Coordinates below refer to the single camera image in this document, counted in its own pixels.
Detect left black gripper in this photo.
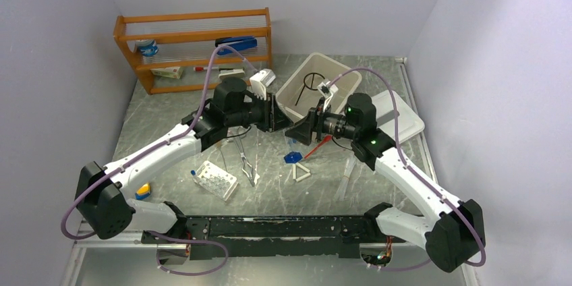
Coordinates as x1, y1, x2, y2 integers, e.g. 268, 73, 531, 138
226, 90, 293, 132

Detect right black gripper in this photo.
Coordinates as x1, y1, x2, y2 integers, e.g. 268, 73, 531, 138
285, 97, 358, 146

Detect metal crucible tongs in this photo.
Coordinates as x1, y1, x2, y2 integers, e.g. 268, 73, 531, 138
231, 136, 257, 188

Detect graduated cylinder blue base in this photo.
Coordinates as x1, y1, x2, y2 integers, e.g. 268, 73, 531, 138
283, 137, 304, 164

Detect black wire tripod stand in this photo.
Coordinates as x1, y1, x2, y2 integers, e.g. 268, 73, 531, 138
294, 72, 325, 106

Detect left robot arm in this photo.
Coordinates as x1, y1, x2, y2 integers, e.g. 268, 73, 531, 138
74, 78, 292, 243

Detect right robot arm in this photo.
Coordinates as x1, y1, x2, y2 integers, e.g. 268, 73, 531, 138
285, 93, 486, 273

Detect red plastic spatula spoon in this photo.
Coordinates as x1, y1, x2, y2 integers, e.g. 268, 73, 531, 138
304, 136, 332, 159

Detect beige plastic bin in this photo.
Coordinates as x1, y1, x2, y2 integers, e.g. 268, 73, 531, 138
276, 53, 362, 123

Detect clear plastic pipettes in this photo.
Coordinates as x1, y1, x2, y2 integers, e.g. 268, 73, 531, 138
334, 156, 356, 201

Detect beige whiteboard eraser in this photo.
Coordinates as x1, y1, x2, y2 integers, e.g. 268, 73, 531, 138
218, 68, 246, 81

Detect white clay triangle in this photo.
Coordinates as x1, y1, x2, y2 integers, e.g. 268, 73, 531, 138
292, 162, 312, 182

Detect blue stapler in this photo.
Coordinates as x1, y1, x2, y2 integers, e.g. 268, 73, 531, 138
214, 36, 258, 51

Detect red capped marker pen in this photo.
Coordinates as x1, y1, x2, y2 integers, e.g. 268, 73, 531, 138
193, 66, 220, 72

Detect white test tube rack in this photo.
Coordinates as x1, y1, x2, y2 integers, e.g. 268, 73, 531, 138
190, 161, 238, 202

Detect white plastic bin lid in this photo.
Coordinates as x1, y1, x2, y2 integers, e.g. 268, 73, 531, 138
372, 90, 425, 142

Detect small white cardboard box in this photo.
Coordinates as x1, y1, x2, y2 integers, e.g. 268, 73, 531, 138
150, 66, 183, 80

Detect orange wooden shelf rack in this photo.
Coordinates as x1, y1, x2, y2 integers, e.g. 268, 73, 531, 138
113, 8, 273, 94

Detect blue white tape roll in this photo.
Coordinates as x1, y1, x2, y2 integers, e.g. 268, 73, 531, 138
134, 39, 159, 57

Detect yellow blue small block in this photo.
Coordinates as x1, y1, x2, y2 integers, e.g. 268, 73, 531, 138
135, 183, 152, 200

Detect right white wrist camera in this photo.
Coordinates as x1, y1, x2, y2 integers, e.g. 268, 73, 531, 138
316, 80, 339, 111

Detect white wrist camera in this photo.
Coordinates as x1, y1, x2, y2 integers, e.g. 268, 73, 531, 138
316, 80, 339, 111
249, 69, 276, 101

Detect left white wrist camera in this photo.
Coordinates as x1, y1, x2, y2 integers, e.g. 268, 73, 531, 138
249, 69, 276, 101

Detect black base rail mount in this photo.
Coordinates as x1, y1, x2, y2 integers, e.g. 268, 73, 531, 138
141, 215, 388, 260

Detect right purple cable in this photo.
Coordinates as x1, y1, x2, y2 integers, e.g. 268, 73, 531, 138
328, 67, 487, 273

